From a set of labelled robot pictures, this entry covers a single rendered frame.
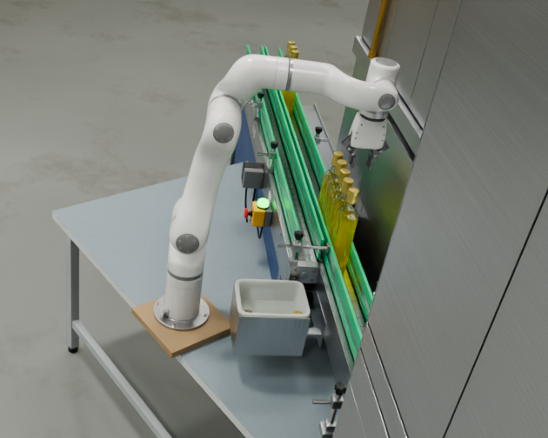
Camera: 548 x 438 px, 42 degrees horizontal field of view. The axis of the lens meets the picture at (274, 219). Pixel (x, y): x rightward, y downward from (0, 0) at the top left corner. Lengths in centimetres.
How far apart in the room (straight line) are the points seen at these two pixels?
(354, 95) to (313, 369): 94
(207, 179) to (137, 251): 75
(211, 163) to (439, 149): 112
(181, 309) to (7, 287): 158
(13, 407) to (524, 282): 265
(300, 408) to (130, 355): 134
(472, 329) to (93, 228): 213
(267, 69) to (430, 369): 112
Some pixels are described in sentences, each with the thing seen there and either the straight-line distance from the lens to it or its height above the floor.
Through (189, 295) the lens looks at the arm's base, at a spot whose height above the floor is 90.
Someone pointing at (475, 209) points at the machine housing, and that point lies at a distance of 95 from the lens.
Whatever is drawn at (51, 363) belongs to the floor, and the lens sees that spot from 339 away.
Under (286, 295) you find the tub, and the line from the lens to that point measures 231.
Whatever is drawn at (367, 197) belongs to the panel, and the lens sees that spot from 245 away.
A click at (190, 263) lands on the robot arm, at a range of 228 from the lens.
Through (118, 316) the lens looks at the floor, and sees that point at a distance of 361.
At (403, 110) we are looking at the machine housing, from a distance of 223.
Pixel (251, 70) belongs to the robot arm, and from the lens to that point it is 197.
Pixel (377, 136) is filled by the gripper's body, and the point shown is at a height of 153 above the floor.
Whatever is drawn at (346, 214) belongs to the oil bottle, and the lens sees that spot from 222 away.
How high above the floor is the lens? 240
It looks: 33 degrees down
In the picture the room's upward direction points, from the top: 10 degrees clockwise
